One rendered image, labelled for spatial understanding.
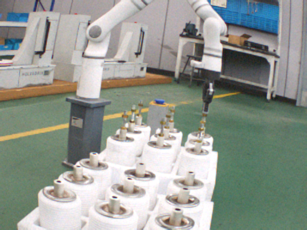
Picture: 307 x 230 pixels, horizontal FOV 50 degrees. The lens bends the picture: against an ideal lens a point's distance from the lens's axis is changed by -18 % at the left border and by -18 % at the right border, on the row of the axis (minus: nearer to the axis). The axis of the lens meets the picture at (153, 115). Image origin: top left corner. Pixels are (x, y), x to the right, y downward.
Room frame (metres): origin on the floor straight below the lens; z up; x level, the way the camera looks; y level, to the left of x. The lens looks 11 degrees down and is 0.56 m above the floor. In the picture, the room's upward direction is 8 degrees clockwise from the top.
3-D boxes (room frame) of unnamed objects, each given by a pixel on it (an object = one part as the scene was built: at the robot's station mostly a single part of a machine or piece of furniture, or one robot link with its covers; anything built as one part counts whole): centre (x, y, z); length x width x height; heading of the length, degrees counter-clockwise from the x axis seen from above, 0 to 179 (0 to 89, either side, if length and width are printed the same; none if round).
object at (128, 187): (0.76, 0.03, 0.26); 0.02 x 0.02 x 0.03
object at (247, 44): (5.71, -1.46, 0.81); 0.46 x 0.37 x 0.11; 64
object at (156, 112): (1.60, -0.02, 0.16); 0.07 x 0.07 x 0.31; 82
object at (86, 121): (1.56, 0.27, 0.15); 0.15 x 0.15 x 0.30; 64
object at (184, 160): (1.17, -0.15, 0.16); 0.10 x 0.10 x 0.18
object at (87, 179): (0.78, 0.15, 0.25); 0.08 x 0.08 x 0.01
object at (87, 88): (1.56, 0.27, 0.39); 0.09 x 0.09 x 0.17; 64
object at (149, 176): (0.88, 0.01, 0.25); 0.08 x 0.08 x 0.01
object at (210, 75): (1.40, -0.18, 0.46); 0.08 x 0.08 x 0.09
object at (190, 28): (5.89, -0.38, 0.87); 0.41 x 0.17 x 0.25; 154
